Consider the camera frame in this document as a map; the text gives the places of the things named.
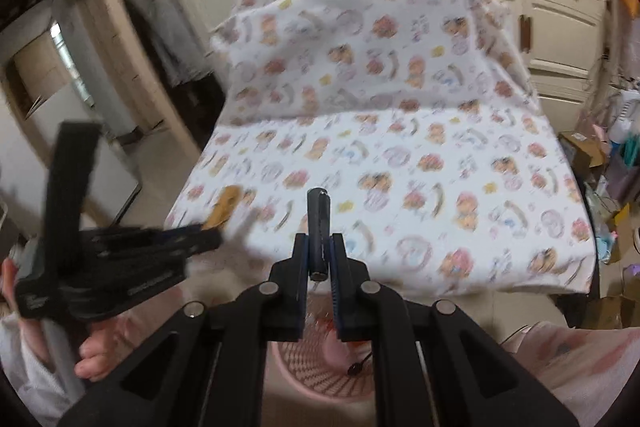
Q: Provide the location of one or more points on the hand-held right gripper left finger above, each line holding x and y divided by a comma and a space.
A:
302, 307

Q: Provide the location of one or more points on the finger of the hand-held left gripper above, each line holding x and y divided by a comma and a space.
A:
195, 239

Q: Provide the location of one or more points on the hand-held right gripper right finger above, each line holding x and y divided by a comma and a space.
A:
336, 302

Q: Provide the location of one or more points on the pink plastic waste basket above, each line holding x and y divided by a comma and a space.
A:
310, 367

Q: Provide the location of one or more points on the black plastic spoon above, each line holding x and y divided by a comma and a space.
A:
356, 368

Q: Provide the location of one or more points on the black marker pen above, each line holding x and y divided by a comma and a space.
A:
318, 227

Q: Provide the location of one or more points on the person's left forearm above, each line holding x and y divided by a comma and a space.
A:
20, 377

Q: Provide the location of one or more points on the person's left hand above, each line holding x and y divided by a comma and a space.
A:
95, 354

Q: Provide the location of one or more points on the printed cartoon blanket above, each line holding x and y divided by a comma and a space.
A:
400, 132

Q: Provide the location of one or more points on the grey hanging clothes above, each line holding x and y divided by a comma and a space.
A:
160, 7

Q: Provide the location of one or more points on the person's right leg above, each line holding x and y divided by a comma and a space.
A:
575, 367

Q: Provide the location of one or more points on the brown cardboard box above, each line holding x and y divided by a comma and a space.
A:
582, 152
617, 312

